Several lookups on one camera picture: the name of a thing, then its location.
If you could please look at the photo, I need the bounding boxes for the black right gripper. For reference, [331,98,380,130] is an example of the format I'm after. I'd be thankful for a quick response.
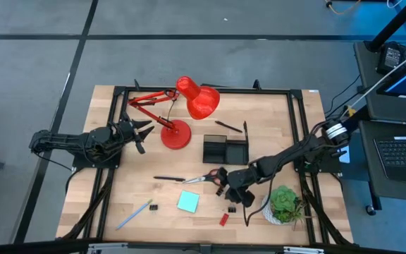
[220,167,260,205]

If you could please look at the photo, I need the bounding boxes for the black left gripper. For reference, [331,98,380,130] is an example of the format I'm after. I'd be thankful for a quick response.
[110,111,156,155]

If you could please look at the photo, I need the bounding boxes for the red and black scissors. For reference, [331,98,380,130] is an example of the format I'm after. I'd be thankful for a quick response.
[182,168,227,187]

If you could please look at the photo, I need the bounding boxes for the black mesh desk organizer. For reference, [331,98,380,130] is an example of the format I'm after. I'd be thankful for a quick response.
[202,133,250,166]

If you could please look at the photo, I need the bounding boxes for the teal sticky note pad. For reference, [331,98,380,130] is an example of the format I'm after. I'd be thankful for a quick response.
[176,190,201,214]

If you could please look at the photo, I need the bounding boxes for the black pen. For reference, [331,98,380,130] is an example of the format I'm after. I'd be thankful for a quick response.
[153,176,187,183]
[214,120,243,134]

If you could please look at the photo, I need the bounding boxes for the blue pencil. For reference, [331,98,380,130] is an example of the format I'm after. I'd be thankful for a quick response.
[115,198,154,231]

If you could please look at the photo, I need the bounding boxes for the green succulent in white pot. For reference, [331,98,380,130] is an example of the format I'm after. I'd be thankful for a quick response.
[261,185,313,230]

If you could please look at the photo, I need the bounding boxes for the red desk lamp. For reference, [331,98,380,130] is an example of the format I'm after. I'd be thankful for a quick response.
[128,75,221,150]

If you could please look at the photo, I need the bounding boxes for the white paper sheet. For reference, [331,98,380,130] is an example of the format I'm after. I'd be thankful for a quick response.
[339,144,351,164]

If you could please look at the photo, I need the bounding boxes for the black front crossbar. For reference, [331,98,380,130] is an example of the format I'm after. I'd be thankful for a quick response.
[0,238,406,254]

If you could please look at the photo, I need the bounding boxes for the black laptop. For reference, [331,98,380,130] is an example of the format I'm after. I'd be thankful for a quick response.
[372,135,406,185]

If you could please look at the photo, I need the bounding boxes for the black equipment cart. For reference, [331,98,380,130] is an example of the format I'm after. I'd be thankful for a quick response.
[352,40,406,217]

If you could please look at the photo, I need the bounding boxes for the black power adapter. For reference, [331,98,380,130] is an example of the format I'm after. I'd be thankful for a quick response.
[376,41,406,75]

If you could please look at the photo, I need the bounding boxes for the black diagonal pole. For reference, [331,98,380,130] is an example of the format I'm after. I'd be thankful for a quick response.
[364,0,406,53]

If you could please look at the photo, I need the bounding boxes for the black cable bundle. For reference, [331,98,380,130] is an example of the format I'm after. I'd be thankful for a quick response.
[61,165,116,241]
[297,169,352,246]

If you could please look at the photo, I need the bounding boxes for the white cable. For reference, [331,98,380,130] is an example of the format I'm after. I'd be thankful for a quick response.
[342,44,406,116]

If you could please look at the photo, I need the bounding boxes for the orange cable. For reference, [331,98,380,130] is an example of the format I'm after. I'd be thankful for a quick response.
[324,0,363,16]

